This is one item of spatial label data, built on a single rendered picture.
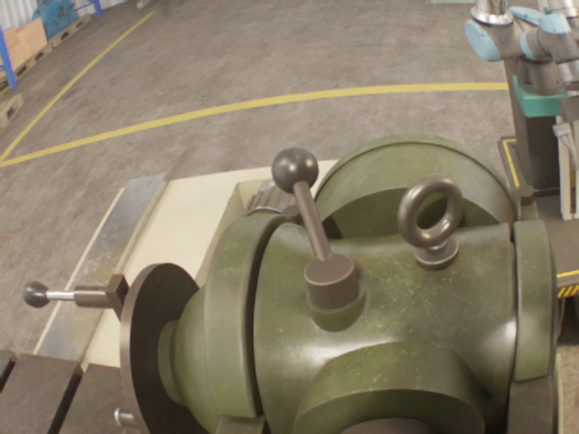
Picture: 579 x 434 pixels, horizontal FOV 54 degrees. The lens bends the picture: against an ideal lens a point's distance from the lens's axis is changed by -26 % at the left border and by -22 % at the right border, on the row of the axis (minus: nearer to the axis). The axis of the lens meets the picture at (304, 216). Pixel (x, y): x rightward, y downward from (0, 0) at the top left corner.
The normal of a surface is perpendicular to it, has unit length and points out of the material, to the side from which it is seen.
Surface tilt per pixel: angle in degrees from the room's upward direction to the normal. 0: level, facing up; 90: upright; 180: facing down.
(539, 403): 0
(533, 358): 60
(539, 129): 90
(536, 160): 90
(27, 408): 0
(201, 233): 0
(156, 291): 90
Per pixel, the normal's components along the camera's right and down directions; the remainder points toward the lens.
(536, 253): -0.24, -0.73
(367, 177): -0.49, -0.76
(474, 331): -0.28, -0.21
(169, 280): 0.96, -0.08
